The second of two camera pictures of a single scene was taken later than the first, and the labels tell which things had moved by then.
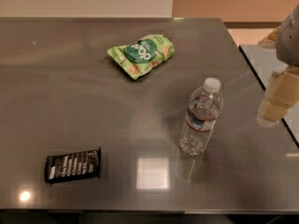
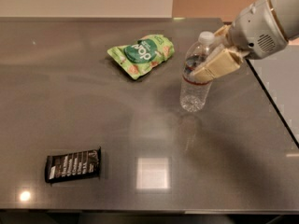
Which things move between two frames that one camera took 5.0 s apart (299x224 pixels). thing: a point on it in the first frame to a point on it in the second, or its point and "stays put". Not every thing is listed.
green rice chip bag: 144,56 stays put
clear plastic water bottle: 205,105 to 193,92
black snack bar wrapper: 72,166 stays put
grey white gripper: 289,44 to 256,28
